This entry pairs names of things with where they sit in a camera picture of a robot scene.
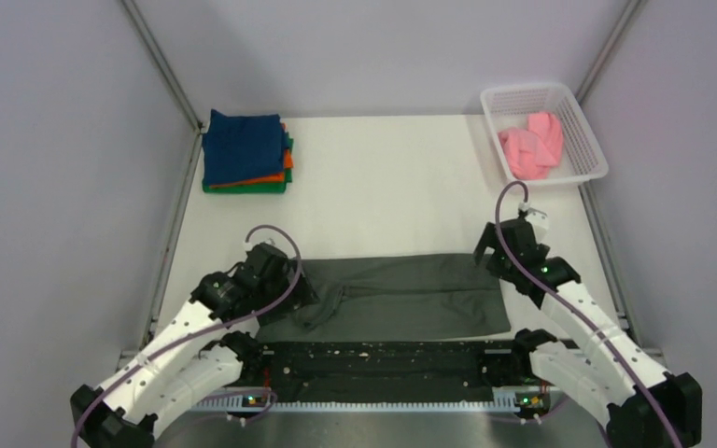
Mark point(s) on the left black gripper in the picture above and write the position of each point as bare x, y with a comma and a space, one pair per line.
302, 296

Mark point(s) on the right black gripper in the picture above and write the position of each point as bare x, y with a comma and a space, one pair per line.
490, 240

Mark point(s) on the dark grey t-shirt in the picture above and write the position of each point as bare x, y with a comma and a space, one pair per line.
391, 299

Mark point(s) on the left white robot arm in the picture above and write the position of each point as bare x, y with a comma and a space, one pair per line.
210, 343

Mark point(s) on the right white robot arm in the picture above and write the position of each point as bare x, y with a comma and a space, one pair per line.
637, 401

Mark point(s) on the folded green t-shirt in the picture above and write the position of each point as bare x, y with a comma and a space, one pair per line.
279, 188

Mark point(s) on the pink t-shirt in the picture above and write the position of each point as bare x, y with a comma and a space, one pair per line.
534, 151

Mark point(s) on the white plastic basket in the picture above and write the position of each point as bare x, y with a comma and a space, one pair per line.
582, 160

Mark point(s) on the folded orange t-shirt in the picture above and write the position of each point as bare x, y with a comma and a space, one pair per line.
281, 177

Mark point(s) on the folded navy blue t-shirt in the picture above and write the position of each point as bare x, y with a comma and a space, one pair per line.
240, 148

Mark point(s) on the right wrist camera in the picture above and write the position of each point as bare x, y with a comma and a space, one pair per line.
538, 220

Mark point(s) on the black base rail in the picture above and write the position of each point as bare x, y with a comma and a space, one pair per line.
391, 373

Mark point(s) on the white slotted cable duct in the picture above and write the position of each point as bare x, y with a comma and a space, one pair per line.
504, 400

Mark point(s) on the left aluminium frame post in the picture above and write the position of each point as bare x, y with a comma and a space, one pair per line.
161, 63

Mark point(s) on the aluminium frame post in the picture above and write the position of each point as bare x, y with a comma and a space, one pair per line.
161, 63
613, 42

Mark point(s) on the right aluminium frame post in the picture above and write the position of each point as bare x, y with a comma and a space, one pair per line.
613, 42

